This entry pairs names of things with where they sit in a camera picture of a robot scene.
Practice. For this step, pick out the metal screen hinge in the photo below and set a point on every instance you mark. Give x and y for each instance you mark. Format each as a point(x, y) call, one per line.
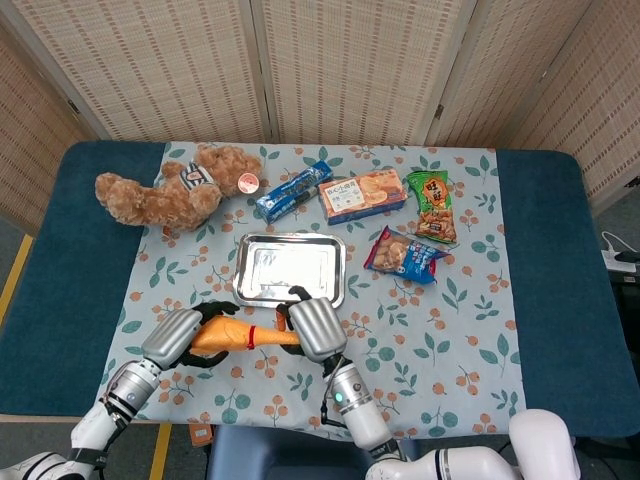
point(74, 106)
point(439, 111)

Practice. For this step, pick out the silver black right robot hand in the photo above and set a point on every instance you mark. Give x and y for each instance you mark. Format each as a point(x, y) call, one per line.
point(317, 327)

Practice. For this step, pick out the beige woven folding screen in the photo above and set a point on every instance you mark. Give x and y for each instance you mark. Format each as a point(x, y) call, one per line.
point(350, 65)

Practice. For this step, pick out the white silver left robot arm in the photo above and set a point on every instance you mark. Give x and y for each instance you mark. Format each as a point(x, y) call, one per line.
point(125, 390)

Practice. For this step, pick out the blue cookie roll package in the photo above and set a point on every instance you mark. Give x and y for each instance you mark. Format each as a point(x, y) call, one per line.
point(292, 192)

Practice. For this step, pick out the green snack bag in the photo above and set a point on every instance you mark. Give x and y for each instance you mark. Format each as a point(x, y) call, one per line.
point(432, 205)

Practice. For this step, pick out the blue snack bag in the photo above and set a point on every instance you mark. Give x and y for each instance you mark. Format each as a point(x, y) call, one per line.
point(410, 257)

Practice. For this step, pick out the silver metal tray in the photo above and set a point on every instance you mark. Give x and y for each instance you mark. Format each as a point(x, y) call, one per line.
point(290, 265)

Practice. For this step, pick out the blue chair seat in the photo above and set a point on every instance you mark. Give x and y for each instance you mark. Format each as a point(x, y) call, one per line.
point(280, 455)

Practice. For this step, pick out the dark teal table cover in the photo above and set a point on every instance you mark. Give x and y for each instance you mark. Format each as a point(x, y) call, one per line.
point(550, 300)

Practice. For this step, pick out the brown plush teddy bear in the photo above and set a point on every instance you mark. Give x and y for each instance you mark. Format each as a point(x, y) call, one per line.
point(170, 200)

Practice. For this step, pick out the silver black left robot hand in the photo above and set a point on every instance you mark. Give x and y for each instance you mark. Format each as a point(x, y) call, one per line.
point(170, 335)

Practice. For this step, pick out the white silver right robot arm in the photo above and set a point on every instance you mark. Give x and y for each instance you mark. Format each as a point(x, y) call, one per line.
point(360, 405)

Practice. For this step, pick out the white power strip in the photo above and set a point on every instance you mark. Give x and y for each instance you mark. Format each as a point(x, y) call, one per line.
point(617, 260)

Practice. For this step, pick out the small orange floor object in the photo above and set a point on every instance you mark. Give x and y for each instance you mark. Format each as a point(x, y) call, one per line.
point(201, 435)

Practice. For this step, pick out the yellow rubber chicken toy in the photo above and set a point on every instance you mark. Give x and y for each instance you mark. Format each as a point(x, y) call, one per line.
point(235, 335)

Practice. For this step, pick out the blue orange biscuit box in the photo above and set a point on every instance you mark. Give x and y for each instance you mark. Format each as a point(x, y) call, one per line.
point(360, 197)

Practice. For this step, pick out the floral fruit print tablecloth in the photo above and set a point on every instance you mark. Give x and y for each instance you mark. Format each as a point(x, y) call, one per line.
point(425, 360)

